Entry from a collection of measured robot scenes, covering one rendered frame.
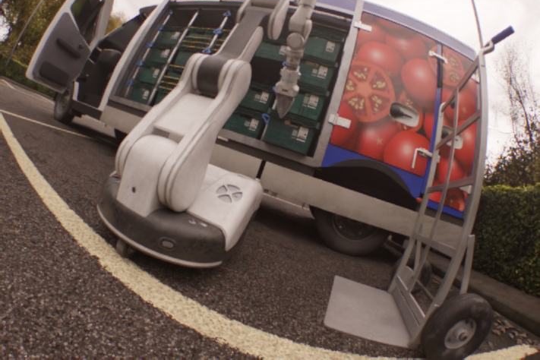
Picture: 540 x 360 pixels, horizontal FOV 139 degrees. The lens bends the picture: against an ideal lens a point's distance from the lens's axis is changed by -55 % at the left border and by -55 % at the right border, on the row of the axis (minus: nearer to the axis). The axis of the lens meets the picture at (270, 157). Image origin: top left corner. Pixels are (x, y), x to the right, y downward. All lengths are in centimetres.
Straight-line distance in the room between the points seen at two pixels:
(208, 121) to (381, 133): 145
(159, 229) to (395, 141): 171
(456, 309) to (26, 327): 97
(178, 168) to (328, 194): 130
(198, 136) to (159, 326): 50
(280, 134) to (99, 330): 153
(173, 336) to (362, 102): 183
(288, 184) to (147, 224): 124
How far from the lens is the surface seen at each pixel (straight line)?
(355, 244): 191
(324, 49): 195
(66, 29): 358
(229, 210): 73
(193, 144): 62
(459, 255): 79
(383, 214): 182
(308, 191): 168
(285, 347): 63
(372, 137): 181
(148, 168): 63
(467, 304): 77
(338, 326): 81
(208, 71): 81
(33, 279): 62
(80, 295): 59
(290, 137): 162
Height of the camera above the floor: 40
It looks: 5 degrees up
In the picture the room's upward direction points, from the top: 20 degrees clockwise
